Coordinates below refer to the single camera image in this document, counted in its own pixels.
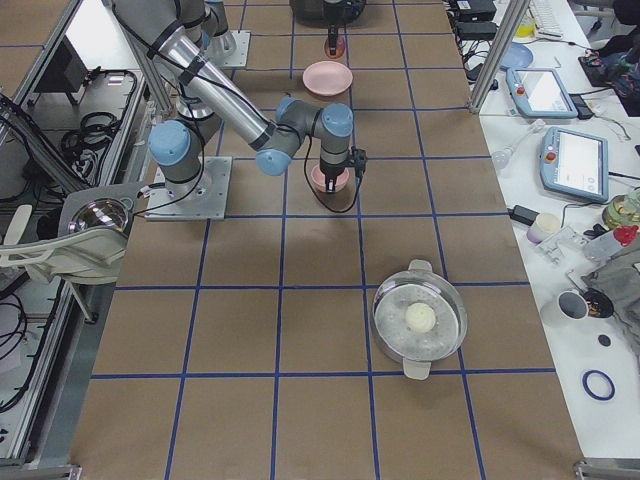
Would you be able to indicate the blue plastic plate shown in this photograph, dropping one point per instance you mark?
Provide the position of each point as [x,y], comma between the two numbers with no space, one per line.
[518,56]

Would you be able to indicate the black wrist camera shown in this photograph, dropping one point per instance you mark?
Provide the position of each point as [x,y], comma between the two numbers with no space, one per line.
[358,160]

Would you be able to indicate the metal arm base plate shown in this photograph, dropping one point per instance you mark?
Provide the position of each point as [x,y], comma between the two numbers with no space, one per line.
[204,197]

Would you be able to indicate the steel pot with handles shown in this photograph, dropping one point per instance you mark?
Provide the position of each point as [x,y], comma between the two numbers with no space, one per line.
[416,352]

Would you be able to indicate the white round bun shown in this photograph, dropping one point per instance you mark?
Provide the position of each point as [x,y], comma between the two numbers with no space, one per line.
[420,317]

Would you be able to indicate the upper teach pendant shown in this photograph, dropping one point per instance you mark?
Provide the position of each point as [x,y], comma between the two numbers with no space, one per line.
[539,93]

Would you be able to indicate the black round ashtray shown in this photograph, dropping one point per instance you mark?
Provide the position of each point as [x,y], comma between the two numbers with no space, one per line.
[599,304]

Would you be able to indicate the second grey robot arm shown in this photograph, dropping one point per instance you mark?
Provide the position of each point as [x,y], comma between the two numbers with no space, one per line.
[215,22]

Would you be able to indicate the white purple jar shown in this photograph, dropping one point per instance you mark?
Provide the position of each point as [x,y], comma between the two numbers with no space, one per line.
[543,227]

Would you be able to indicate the white keyboard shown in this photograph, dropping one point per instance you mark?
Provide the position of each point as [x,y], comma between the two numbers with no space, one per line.
[546,24]

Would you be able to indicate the white mug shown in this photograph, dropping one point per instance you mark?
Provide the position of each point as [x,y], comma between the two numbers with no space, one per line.
[566,308]

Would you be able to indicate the teach pendant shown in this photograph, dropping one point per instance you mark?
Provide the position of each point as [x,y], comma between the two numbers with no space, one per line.
[575,164]
[539,93]

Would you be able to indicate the aluminium frame post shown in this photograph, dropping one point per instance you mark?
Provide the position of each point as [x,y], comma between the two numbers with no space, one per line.
[509,23]

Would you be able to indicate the glass pot lid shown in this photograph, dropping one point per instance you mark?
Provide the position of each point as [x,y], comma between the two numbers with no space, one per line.
[103,212]

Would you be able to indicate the grey cloth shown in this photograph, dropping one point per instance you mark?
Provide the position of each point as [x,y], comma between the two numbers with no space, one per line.
[618,280]

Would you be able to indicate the light bulb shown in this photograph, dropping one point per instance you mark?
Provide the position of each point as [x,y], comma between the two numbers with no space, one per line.
[501,158]

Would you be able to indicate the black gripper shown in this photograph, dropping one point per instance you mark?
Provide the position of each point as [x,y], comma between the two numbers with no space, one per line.
[330,171]

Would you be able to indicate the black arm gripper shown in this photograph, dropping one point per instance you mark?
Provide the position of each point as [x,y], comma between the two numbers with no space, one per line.
[333,15]

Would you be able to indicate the black power adapter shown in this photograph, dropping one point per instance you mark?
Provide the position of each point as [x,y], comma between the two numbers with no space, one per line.
[522,215]

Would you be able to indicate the lower teach pendant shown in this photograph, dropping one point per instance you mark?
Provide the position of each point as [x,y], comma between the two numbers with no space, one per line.
[575,164]

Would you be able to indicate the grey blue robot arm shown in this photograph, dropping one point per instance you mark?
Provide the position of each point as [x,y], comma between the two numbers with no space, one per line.
[173,32]

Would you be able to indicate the black rice cooker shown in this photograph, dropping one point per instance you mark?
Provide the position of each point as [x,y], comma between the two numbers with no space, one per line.
[311,11]

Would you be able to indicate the pink plate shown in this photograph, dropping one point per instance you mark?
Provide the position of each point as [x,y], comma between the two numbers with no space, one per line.
[327,78]

